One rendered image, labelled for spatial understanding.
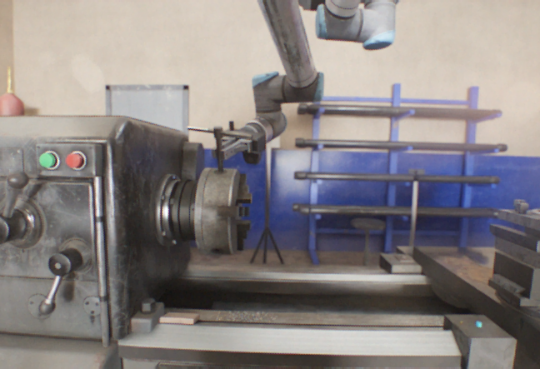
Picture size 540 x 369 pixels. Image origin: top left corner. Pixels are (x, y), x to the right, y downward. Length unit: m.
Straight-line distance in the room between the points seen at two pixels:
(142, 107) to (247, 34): 1.65
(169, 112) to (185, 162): 3.10
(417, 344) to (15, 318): 0.91
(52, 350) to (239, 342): 0.40
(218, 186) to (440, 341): 0.64
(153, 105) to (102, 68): 0.86
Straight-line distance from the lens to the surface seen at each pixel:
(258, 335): 0.75
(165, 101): 4.13
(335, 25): 0.92
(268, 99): 0.98
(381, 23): 0.97
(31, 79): 5.20
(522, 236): 0.86
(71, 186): 0.70
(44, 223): 0.75
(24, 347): 0.87
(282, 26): 0.75
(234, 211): 0.73
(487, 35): 4.97
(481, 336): 0.83
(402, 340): 0.80
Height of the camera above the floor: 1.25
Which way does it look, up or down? 5 degrees down
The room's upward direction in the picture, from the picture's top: 1 degrees clockwise
